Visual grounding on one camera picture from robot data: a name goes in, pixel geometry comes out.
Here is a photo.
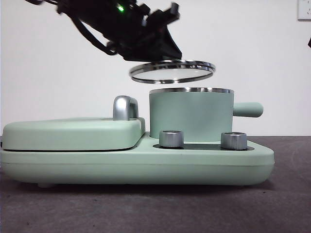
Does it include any glass pot lid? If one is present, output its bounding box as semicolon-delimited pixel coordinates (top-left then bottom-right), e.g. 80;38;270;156
129;59;216;85

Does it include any silver control knob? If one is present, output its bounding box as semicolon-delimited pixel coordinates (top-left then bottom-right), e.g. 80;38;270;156
159;130;185;148
221;132;248;150

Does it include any green breakfast machine base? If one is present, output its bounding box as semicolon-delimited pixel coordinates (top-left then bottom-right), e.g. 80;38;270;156
0;132;276;189

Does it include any green hinged griddle cover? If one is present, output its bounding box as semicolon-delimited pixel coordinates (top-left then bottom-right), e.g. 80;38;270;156
1;116;146;151

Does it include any white wall socket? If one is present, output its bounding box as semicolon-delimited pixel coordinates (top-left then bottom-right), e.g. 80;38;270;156
297;0;311;21

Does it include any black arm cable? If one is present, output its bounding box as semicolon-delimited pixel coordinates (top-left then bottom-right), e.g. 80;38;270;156
72;17;118;57

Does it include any green steamer pot with handle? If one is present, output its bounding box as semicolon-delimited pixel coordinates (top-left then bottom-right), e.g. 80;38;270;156
148;87;264;143

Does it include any silver griddle cover handle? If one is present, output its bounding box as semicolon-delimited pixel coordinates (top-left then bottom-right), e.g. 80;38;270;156
113;95;140;121

